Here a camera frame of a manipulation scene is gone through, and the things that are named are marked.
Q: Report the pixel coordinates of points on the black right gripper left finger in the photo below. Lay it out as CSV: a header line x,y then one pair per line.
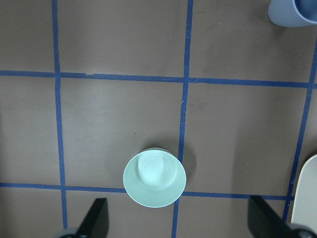
x,y
96,221

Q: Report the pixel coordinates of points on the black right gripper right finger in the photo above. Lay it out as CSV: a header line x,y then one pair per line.
x,y
263,222

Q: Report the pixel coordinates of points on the blue cup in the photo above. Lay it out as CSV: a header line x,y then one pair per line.
x,y
293,13

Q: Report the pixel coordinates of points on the cream toaster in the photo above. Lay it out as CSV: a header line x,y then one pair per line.
x,y
305,202

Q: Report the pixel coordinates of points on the green bowl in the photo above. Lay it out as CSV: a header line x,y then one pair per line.
x,y
154,178

